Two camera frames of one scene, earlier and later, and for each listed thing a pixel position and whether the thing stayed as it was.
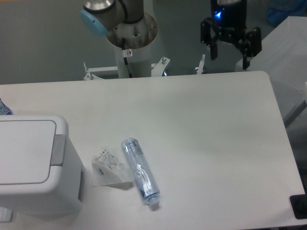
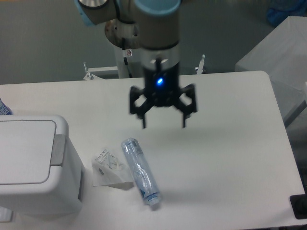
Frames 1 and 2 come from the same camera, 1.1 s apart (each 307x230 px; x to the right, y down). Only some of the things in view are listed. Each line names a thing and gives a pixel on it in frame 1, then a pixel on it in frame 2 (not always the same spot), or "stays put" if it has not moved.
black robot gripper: (229, 21) -> (160, 86)
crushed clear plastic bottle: (145, 179) stays put
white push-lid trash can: (41, 174) stays put
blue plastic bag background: (279, 10) stays put
